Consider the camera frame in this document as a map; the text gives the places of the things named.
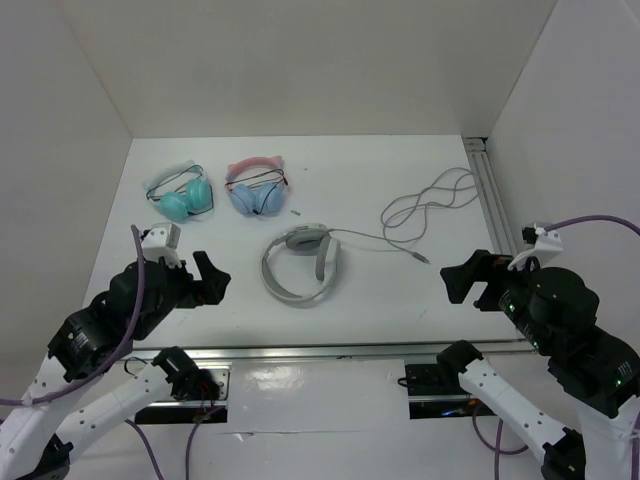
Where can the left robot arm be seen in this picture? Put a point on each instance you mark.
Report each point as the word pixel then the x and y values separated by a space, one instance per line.
pixel 47 430

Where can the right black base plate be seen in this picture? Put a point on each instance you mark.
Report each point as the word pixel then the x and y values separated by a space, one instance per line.
pixel 430 397

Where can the aluminium front rail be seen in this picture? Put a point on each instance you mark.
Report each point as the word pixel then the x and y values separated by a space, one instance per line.
pixel 345 351

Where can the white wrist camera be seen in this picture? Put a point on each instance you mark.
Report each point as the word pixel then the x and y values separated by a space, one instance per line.
pixel 543 242
pixel 161 242

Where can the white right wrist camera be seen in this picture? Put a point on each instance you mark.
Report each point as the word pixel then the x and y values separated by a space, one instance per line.
pixel 543 242

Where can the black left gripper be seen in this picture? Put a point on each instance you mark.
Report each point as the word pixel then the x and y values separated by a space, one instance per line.
pixel 214 280

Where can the aluminium side rail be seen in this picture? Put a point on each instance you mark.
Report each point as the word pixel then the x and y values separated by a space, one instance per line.
pixel 493 208

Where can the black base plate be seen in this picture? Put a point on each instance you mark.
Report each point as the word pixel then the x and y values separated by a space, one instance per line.
pixel 430 397
pixel 207 401

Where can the teal white headphones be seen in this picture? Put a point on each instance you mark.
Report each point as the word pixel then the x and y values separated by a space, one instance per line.
pixel 180 192

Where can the white grey headphones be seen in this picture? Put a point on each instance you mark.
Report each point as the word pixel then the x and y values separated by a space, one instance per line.
pixel 300 266

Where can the blue pink cat headphones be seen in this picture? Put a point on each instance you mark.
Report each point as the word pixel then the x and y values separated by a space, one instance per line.
pixel 257 185

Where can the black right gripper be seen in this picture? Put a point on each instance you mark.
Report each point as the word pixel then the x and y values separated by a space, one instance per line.
pixel 455 278

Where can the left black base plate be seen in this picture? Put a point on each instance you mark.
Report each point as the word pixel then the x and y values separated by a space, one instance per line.
pixel 207 401

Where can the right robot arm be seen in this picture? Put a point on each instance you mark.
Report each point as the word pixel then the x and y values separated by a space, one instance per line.
pixel 602 377

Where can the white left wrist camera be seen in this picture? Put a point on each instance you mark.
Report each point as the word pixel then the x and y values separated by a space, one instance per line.
pixel 161 242

